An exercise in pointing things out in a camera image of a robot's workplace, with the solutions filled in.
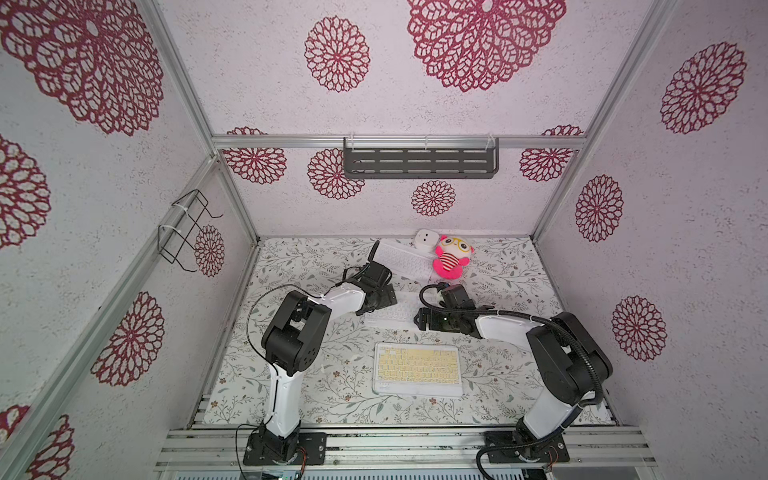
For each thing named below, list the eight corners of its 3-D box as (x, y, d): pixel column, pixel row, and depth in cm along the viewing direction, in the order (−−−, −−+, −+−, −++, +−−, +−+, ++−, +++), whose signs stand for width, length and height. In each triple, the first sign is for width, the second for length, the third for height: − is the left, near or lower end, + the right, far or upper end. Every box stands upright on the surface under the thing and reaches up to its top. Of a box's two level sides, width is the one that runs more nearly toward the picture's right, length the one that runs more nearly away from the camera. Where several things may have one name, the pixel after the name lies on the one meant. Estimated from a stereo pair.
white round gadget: (415, 251, 117) (415, 246, 115) (413, 234, 123) (414, 229, 121) (440, 251, 117) (441, 246, 115) (437, 234, 123) (438, 229, 121)
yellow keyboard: (372, 396, 84) (372, 393, 82) (373, 345, 94) (373, 342, 92) (464, 396, 84) (466, 393, 82) (456, 345, 94) (458, 342, 92)
